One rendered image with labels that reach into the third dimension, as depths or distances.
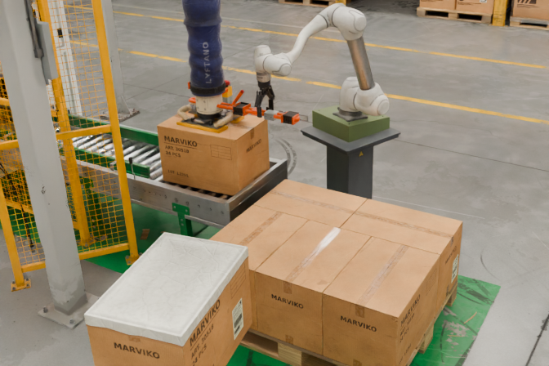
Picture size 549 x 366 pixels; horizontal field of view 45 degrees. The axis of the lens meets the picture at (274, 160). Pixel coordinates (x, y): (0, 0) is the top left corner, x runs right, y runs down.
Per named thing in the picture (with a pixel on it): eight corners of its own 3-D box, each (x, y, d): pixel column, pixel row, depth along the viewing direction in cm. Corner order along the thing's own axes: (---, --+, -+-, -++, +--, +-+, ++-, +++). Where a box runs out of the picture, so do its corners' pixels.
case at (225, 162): (162, 180, 446) (156, 125, 429) (196, 158, 478) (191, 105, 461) (239, 198, 419) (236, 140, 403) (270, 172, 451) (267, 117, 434)
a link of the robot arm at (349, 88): (352, 103, 464) (354, 73, 456) (369, 110, 451) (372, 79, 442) (334, 106, 456) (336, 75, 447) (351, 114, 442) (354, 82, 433)
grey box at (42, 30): (26, 75, 362) (15, 20, 349) (34, 72, 366) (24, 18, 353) (51, 80, 352) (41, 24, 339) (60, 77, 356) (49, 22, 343)
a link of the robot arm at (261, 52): (251, 70, 398) (263, 75, 388) (249, 45, 391) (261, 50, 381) (265, 67, 403) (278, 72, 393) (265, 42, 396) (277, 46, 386)
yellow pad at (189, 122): (176, 124, 429) (175, 118, 427) (185, 119, 436) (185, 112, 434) (219, 134, 412) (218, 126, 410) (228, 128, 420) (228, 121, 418)
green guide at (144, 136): (40, 118, 560) (37, 108, 557) (49, 113, 568) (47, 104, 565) (189, 153, 483) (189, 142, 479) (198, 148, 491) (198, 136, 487)
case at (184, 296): (191, 422, 246) (181, 336, 230) (100, 396, 260) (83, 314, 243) (252, 322, 297) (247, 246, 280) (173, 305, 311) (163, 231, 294)
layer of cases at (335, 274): (199, 310, 383) (193, 251, 366) (287, 230, 460) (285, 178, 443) (395, 383, 325) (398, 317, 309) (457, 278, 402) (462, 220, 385)
